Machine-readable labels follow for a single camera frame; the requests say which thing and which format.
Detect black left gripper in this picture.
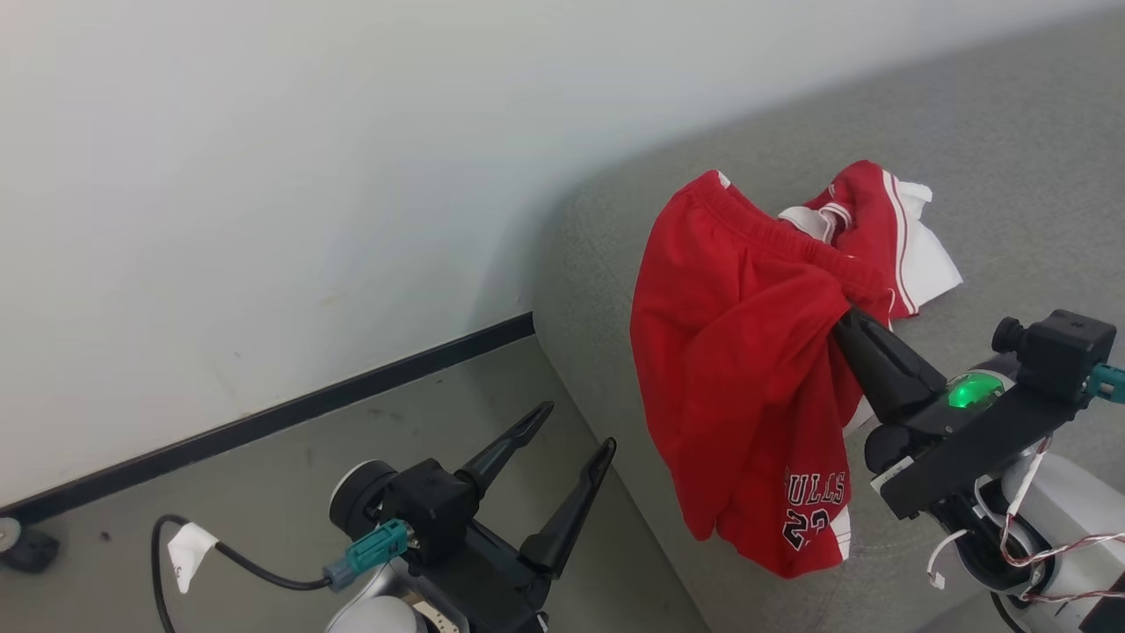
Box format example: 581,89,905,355
411,401,618,633

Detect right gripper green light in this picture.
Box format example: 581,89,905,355
831,306,1029,477

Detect red and white basketball shorts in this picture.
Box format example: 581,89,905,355
630,160,963,579

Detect grey fabric sofa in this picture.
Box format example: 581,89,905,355
532,9,1125,633

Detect black right camera bracket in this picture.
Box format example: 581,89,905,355
879,382,1104,521

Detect teal left camera connector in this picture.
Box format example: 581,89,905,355
323,519,412,592

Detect teal camera connector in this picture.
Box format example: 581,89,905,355
323,519,412,592
1088,362,1125,404

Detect thin white wire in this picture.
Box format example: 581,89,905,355
927,527,968,590

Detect teal right camera connector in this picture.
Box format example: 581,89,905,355
1088,362,1125,404

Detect red white twisted wire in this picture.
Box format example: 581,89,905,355
998,435,1125,608

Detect black wall baseboard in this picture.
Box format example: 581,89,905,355
0,312,535,528

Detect black fabric strap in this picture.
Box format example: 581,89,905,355
1081,576,1125,633

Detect white paper cable tag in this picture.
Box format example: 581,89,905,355
167,522,219,594

